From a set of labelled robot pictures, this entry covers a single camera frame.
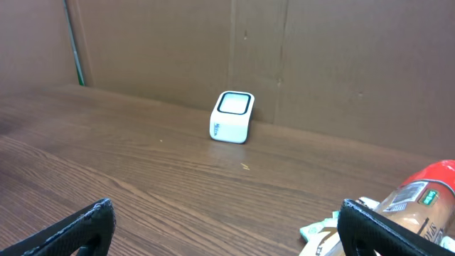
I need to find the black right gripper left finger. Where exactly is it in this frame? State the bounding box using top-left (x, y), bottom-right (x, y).
top-left (1, 198), bottom-right (116, 256)

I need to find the beige brown snack pouch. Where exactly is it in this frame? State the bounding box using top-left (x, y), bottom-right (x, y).
top-left (298, 197), bottom-right (381, 256)

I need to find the orange spaghetti pasta pack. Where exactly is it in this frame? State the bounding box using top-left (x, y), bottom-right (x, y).
top-left (375, 160), bottom-right (454, 244)

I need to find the white barcode scanner stand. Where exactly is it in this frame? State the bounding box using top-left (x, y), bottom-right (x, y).
top-left (209, 91), bottom-right (255, 144)

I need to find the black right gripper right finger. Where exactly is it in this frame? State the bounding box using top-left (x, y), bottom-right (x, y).
top-left (337, 199), bottom-right (454, 256)

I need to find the teal wet wipes pack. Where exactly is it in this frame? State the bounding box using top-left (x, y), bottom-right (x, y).
top-left (299, 210), bottom-right (339, 242)

